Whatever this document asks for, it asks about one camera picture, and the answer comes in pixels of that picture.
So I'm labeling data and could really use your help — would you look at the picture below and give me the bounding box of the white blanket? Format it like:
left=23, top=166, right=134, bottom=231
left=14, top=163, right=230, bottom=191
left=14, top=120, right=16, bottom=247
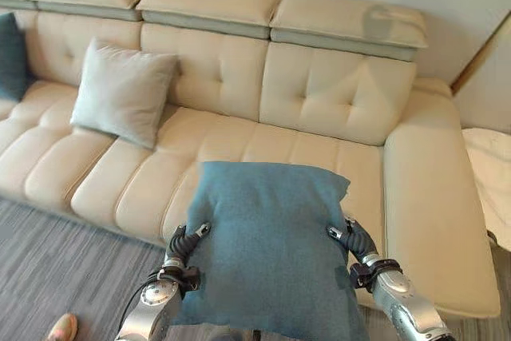
left=461, top=128, right=511, bottom=238

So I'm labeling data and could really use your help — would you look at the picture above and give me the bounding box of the cream leather sofa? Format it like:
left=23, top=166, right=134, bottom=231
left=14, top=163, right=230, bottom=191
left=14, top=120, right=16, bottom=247
left=0, top=0, right=501, bottom=319

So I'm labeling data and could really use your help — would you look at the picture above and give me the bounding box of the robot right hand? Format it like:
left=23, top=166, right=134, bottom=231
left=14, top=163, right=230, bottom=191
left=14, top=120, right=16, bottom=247
left=326, top=215, right=379, bottom=259

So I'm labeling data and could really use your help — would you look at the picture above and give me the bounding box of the grey striped rug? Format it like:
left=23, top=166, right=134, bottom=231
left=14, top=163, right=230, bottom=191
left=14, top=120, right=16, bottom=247
left=0, top=196, right=511, bottom=341

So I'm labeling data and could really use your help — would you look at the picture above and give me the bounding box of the teal blue cushion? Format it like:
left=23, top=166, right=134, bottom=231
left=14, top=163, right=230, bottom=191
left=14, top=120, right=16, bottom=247
left=172, top=161, right=370, bottom=341

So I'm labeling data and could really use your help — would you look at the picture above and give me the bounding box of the light grey cushion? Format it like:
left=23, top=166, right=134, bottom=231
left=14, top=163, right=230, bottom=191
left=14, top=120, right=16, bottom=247
left=69, top=36, right=180, bottom=149

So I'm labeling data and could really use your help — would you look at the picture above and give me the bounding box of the dark teal cushion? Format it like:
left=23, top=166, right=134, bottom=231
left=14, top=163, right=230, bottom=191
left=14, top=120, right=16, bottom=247
left=0, top=11, right=30, bottom=103

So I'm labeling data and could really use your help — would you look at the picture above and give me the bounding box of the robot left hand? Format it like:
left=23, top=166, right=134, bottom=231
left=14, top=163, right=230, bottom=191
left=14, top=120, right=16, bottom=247
left=165, top=221, right=212, bottom=263

